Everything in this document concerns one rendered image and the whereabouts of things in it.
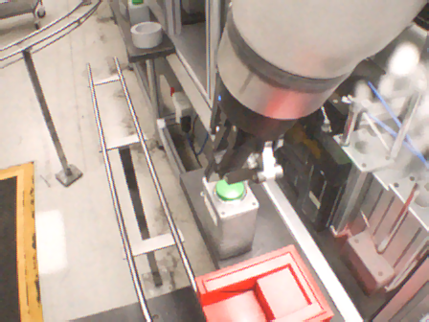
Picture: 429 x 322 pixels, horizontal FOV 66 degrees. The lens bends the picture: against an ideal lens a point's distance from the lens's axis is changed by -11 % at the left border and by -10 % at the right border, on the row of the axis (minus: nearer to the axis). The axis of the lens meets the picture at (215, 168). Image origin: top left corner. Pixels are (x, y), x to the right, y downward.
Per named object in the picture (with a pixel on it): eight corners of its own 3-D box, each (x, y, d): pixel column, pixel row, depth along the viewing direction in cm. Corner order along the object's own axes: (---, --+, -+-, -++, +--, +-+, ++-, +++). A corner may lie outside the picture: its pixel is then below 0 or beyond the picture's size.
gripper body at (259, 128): (334, 113, 27) (291, 158, 36) (293, 27, 30) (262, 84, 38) (244, 129, 25) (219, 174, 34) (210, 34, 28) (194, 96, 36)
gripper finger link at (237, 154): (273, 110, 33) (279, 124, 33) (243, 158, 43) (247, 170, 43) (233, 117, 32) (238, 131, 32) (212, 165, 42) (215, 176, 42)
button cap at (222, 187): (212, 189, 54) (212, 180, 53) (237, 181, 55) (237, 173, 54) (221, 209, 52) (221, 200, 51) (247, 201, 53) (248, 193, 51)
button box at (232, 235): (202, 223, 63) (200, 176, 55) (244, 211, 65) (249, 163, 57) (219, 261, 58) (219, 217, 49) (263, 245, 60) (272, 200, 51)
